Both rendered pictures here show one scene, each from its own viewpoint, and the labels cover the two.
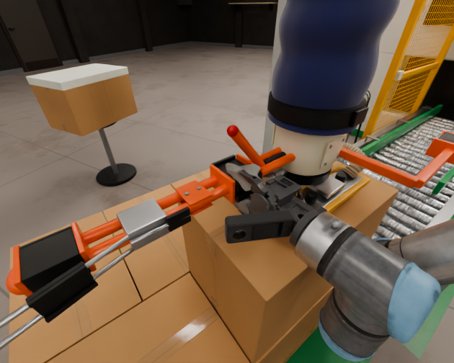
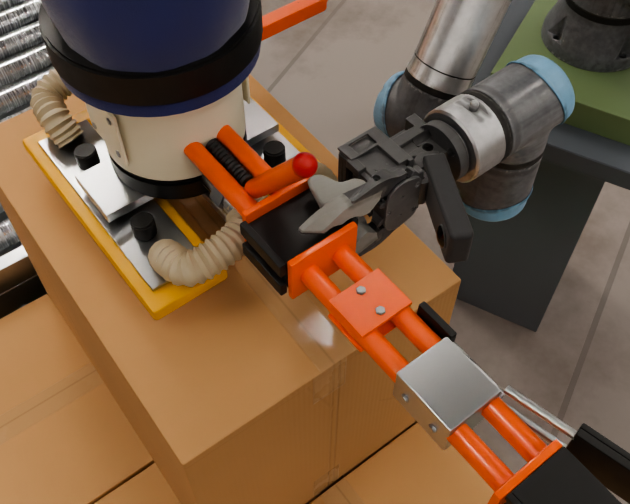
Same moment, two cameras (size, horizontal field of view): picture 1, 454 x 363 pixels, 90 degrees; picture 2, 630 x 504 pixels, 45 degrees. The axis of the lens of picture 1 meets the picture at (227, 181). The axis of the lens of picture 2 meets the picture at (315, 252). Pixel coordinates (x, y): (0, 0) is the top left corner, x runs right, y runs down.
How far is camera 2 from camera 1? 68 cm
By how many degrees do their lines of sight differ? 61
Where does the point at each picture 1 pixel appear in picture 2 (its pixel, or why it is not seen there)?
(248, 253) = not seen: hidden behind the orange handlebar
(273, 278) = (420, 264)
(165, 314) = not seen: outside the picture
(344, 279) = (529, 130)
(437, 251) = (475, 38)
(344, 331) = (530, 176)
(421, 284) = (547, 65)
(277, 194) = (400, 159)
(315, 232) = (481, 131)
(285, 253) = not seen: hidden behind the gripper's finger
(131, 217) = (460, 396)
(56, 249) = (564, 489)
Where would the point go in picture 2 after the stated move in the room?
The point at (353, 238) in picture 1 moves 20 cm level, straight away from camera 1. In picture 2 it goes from (493, 95) to (350, 20)
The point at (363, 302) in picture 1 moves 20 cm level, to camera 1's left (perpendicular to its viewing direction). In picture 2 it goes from (546, 126) to (583, 271)
